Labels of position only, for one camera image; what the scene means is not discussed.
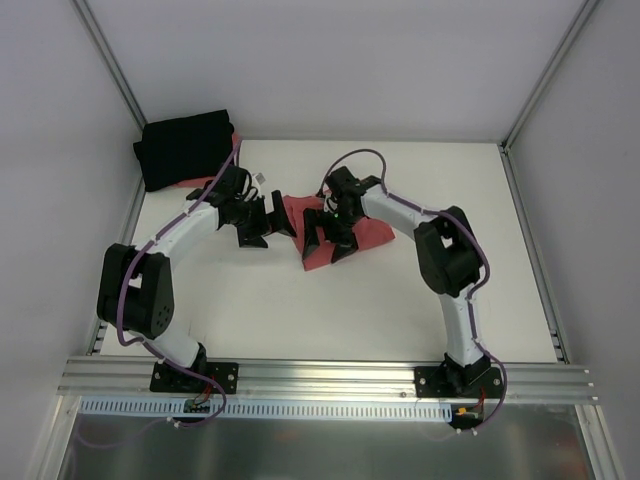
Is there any red t shirt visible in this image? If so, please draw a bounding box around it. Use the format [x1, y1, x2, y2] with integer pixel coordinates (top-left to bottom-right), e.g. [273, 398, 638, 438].
[283, 195, 395, 271]
[172, 133, 241, 188]

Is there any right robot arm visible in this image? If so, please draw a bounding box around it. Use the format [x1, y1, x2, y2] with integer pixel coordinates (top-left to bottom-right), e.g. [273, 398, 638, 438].
[302, 167, 491, 397]

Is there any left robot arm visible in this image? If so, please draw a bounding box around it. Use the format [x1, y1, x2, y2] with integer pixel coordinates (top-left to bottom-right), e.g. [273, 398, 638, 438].
[97, 166, 296, 391]

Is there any folded red t shirt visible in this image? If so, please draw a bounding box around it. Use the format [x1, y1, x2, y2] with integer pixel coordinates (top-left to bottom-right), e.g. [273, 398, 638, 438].
[172, 133, 241, 188]

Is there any folded black t shirt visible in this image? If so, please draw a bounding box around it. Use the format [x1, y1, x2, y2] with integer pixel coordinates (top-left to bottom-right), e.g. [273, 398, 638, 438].
[133, 109, 235, 192]

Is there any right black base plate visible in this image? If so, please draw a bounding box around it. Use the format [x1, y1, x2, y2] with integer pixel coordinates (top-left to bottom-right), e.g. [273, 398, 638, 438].
[413, 363, 504, 399]

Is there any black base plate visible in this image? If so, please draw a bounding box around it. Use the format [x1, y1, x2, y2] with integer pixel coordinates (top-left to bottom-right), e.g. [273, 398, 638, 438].
[149, 361, 239, 395]
[413, 363, 504, 399]

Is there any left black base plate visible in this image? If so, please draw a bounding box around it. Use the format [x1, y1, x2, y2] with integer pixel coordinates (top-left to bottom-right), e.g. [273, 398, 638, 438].
[149, 361, 239, 395]

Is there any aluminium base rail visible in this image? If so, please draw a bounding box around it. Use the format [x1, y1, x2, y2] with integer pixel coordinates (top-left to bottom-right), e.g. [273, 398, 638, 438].
[57, 355, 599, 405]

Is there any white slotted cable duct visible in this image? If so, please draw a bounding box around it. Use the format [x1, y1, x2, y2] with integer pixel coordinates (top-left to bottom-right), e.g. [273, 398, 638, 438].
[78, 396, 452, 423]

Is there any left rear frame post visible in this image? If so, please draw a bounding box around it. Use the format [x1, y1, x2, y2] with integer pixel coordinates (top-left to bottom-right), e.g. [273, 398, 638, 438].
[70, 0, 147, 132]

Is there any frame post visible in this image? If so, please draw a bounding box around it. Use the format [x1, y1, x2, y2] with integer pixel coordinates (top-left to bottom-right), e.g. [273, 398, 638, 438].
[70, 0, 147, 132]
[500, 0, 601, 153]

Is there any right rear frame post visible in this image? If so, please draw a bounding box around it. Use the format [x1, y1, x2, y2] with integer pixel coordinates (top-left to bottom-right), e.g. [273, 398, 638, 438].
[500, 0, 601, 153]

